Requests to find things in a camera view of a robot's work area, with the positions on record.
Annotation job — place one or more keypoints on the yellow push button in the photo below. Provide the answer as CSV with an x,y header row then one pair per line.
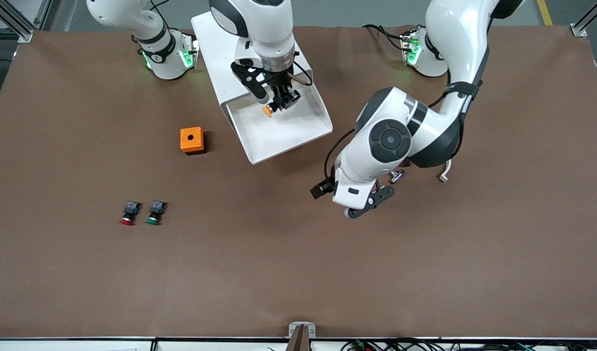
x,y
268,111

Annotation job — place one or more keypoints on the white plastic drawer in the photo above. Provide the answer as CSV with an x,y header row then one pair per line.
x,y
279,131

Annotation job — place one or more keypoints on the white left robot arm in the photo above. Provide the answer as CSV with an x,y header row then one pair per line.
x,y
454,48

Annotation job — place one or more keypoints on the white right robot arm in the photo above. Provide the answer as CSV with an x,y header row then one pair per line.
x,y
264,29

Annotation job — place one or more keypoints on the white drawer cabinet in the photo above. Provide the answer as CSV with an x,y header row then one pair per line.
x,y
215,48

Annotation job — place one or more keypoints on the green push button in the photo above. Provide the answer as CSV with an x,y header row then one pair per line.
x,y
155,212

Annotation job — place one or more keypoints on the red push button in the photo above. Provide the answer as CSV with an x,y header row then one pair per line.
x,y
129,213

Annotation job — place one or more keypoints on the brown table cover sheet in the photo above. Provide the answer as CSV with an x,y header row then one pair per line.
x,y
298,253

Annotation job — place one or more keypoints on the silver key switch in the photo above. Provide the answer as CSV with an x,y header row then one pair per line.
x,y
397,176

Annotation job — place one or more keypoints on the white curved plastic bracket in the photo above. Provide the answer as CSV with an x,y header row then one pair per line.
x,y
445,176

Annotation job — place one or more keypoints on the orange button enclosure box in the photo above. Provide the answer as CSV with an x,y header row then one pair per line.
x,y
192,140

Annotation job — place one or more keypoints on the grey metal bracket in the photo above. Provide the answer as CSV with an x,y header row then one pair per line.
x,y
293,330

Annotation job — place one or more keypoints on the brown camera stand post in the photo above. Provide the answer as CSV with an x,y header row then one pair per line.
x,y
301,341

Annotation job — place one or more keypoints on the aluminium frame profile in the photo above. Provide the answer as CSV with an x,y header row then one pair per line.
x,y
579,31
15,22

